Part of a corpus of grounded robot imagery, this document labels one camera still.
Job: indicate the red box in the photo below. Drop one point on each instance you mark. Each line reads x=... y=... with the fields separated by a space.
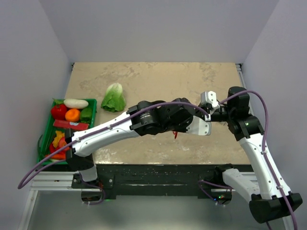
x=70 y=125

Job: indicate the red toy apple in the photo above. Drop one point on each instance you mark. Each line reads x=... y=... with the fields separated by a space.
x=62 y=142

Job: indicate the red toy tomato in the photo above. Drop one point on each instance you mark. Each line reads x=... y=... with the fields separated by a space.
x=58 y=111

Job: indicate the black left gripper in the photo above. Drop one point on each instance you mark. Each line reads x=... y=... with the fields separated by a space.
x=183 y=129

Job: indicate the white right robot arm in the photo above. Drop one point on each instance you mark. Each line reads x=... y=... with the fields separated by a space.
x=271 y=198

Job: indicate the green lettuce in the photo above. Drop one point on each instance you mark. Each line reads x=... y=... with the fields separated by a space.
x=114 y=100

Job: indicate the white toy radish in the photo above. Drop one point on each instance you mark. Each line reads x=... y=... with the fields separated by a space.
x=75 y=103

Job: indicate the red toy chili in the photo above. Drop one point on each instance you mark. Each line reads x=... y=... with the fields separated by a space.
x=53 y=149

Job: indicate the green toy pepper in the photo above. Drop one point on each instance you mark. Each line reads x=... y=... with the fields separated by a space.
x=86 y=115

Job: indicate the green plastic basket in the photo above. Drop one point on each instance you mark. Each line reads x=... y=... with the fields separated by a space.
x=50 y=131

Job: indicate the yellow toy pepper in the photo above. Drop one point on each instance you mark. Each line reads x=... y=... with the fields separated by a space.
x=58 y=136

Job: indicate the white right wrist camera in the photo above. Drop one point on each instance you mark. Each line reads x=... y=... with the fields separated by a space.
x=209 y=101

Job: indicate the orange toy carrot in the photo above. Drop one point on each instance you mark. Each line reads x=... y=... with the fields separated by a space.
x=58 y=157

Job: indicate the orange toy orange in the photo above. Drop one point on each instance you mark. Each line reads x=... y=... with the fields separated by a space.
x=73 y=115

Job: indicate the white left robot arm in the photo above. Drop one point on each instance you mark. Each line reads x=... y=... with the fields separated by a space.
x=145 y=118

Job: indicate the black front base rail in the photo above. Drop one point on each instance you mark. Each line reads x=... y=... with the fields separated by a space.
x=162 y=180

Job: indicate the key bunch with red carabiner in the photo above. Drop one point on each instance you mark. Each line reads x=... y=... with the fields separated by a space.
x=175 y=133

